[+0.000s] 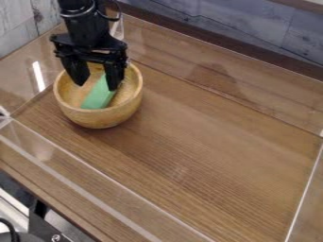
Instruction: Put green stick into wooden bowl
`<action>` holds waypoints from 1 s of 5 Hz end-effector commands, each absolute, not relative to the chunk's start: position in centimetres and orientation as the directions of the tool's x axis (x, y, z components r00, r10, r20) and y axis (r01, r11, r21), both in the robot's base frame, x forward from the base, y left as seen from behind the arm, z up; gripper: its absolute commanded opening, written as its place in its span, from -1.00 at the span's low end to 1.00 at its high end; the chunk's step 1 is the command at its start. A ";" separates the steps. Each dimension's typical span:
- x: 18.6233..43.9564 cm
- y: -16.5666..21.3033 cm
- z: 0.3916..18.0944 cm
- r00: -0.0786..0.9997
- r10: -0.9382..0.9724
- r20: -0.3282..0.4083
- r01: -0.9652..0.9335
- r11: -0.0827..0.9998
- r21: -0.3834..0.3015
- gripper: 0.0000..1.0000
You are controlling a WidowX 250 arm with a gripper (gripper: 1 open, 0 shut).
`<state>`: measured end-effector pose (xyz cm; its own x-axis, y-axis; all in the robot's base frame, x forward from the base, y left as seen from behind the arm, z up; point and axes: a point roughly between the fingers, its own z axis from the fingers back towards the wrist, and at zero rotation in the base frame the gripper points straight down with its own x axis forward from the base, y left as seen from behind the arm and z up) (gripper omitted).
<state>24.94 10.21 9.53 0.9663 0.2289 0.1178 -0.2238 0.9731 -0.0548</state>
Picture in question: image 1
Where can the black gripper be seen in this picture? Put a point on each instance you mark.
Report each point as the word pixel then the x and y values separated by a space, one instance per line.
pixel 89 43

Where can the green rectangular stick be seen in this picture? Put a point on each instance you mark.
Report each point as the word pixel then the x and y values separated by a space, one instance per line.
pixel 100 96

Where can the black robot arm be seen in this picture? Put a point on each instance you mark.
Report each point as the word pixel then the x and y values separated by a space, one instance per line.
pixel 84 6

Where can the wooden bowl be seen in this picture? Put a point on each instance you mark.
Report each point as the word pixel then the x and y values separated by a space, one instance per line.
pixel 122 107

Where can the clear acrylic corner bracket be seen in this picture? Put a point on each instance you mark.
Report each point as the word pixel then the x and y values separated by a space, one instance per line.
pixel 117 29

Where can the clear acrylic tray wall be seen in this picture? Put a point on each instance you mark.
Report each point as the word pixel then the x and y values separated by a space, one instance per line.
pixel 102 206

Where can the black table frame bracket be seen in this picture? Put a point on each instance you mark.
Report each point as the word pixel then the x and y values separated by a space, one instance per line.
pixel 41 228

